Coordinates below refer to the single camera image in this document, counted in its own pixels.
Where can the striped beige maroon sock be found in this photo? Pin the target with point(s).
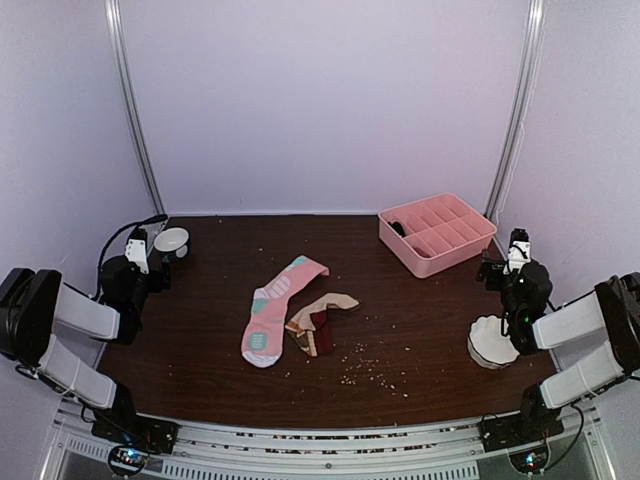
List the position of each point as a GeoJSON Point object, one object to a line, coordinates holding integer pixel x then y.
{"type": "Point", "coordinates": [309, 327]}

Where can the circuit board with leds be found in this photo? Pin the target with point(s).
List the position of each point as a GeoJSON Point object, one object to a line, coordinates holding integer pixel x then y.
{"type": "Point", "coordinates": [530, 461]}
{"type": "Point", "coordinates": [126, 461]}

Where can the pink patterned sock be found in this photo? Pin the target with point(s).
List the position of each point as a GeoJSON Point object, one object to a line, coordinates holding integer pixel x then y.
{"type": "Point", "coordinates": [262, 341]}

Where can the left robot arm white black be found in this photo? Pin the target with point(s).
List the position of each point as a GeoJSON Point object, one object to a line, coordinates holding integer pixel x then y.
{"type": "Point", "coordinates": [32, 302]}

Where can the white dark small bowl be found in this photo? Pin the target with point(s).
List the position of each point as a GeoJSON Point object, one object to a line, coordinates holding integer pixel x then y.
{"type": "Point", "coordinates": [172, 244]}

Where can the right aluminium frame post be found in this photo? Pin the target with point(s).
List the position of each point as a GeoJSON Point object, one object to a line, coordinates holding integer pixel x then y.
{"type": "Point", "coordinates": [525, 84]}

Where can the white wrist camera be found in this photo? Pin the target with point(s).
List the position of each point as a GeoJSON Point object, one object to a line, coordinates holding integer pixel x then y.
{"type": "Point", "coordinates": [136, 253]}
{"type": "Point", "coordinates": [518, 255]}

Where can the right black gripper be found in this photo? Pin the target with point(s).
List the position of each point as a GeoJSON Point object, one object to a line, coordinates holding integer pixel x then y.
{"type": "Point", "coordinates": [495, 265]}

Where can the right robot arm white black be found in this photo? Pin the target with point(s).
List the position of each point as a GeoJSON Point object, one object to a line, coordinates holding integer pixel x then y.
{"type": "Point", "coordinates": [528, 325]}

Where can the left aluminium frame post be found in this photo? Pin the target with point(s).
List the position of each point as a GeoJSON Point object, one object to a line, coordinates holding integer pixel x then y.
{"type": "Point", "coordinates": [118, 41]}

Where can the pink divided organizer tray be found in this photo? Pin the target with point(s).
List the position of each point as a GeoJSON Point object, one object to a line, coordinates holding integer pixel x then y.
{"type": "Point", "coordinates": [442, 231]}

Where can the left circuit board with leds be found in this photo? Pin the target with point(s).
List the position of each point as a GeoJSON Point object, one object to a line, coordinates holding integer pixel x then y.
{"type": "Point", "coordinates": [126, 461]}

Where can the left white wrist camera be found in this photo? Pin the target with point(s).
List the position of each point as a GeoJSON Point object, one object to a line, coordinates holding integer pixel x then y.
{"type": "Point", "coordinates": [136, 253]}

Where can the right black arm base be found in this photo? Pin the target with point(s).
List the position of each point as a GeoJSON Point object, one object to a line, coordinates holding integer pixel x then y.
{"type": "Point", "coordinates": [511, 431]}

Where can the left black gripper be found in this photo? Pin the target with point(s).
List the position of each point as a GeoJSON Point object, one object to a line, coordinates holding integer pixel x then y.
{"type": "Point", "coordinates": [160, 277]}

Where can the right circuit board with leds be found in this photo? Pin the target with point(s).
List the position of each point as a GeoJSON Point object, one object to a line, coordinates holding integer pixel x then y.
{"type": "Point", "coordinates": [530, 461]}

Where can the white scalloped bowl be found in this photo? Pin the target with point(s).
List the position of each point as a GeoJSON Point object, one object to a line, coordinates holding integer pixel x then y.
{"type": "Point", "coordinates": [487, 347]}

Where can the aluminium frame post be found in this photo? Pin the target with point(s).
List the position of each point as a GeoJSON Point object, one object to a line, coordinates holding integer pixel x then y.
{"type": "Point", "coordinates": [525, 84]}
{"type": "Point", "coordinates": [118, 41]}

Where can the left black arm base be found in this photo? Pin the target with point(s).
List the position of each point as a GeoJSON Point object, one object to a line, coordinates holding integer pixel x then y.
{"type": "Point", "coordinates": [150, 435]}

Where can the aluminium front rail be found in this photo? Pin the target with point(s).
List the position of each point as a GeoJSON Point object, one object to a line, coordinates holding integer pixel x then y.
{"type": "Point", "coordinates": [444, 450]}

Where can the black item in tray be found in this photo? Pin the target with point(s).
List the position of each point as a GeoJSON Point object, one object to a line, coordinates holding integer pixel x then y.
{"type": "Point", "coordinates": [398, 228]}

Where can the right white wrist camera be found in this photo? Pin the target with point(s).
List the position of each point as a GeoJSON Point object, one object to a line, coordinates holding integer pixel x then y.
{"type": "Point", "coordinates": [518, 255]}

